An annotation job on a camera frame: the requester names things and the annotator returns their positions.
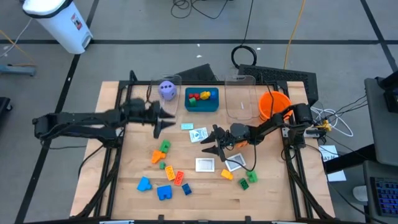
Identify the black desk device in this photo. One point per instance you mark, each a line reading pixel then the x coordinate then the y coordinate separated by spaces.
pixel 390 93

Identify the dark green small brick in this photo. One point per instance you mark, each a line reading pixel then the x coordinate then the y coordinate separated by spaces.
pixel 244 183

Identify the orange-red toy brick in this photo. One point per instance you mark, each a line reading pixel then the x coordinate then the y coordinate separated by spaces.
pixel 178 178

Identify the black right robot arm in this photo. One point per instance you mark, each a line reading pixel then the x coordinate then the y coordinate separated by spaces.
pixel 270 126

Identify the white trash can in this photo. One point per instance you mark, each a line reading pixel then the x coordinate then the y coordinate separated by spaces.
pixel 59 21

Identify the blue arch block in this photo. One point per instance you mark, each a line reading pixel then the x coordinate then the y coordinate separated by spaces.
pixel 164 192

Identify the yellow toy block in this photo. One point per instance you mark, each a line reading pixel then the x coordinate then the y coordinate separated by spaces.
pixel 205 95

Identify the dark blue small brick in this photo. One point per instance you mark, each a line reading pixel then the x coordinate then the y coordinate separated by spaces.
pixel 186 189

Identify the black keyboard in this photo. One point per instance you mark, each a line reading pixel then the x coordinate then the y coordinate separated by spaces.
pixel 385 196

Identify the orange pumpkin bucket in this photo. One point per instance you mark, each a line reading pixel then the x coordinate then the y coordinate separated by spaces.
pixel 270 105

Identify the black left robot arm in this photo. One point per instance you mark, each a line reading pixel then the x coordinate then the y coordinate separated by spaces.
pixel 77 123

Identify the teal plastic bin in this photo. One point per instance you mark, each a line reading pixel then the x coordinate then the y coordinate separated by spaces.
pixel 202 107

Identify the white computer mouse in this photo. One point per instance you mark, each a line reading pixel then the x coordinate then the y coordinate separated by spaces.
pixel 360 193

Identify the yellow peg block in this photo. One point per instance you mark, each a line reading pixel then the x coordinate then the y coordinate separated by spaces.
pixel 227 174

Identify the red toy brick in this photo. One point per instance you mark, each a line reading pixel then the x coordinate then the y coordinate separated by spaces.
pixel 194 96

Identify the yellow-orange flat brick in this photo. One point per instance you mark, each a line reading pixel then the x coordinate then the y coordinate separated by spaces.
pixel 170 172

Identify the small green cube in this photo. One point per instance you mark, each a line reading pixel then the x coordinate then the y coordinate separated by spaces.
pixel 162 165

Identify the black table frame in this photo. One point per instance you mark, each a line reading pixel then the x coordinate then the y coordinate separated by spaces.
pixel 140 83

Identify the black slanted panel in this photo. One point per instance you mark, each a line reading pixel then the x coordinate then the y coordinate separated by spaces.
pixel 199 74

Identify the black chair base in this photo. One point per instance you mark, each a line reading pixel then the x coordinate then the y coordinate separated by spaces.
pixel 4 107

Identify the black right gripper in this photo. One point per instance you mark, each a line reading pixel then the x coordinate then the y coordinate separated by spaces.
pixel 236 133

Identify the plastic coated card box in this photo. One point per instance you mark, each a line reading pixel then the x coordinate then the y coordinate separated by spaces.
pixel 235 162

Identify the grey-blue floor base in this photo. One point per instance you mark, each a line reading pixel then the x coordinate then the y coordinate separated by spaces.
pixel 17 70

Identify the mint green tile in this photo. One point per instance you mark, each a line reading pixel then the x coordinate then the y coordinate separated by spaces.
pixel 187 126

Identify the green toy block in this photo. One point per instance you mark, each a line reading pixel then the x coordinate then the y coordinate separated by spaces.
pixel 164 146

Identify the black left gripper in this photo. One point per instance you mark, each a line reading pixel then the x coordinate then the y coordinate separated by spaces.
pixel 146 112

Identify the yellow connector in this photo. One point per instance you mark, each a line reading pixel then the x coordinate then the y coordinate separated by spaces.
pixel 325 126

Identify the white picture card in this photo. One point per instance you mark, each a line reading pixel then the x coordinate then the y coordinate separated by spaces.
pixel 199 134

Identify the green long brick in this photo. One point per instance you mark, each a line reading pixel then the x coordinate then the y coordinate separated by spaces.
pixel 192 101

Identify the white paper sheet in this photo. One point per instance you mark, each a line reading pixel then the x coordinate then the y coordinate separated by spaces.
pixel 329 152
pixel 337 175

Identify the dark grey desk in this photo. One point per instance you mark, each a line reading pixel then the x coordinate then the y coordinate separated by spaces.
pixel 373 169

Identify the clear plastic bin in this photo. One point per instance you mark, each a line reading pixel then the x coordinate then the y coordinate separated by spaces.
pixel 170 104
pixel 242 99

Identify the green stepped block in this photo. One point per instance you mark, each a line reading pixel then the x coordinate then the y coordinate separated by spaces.
pixel 252 176

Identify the light blue toy block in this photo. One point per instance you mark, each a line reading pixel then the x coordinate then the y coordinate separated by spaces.
pixel 144 184

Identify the purple foam die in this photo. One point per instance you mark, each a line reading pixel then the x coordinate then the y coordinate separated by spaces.
pixel 168 90

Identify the black mesh computer case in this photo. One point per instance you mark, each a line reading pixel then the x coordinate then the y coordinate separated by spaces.
pixel 280 72

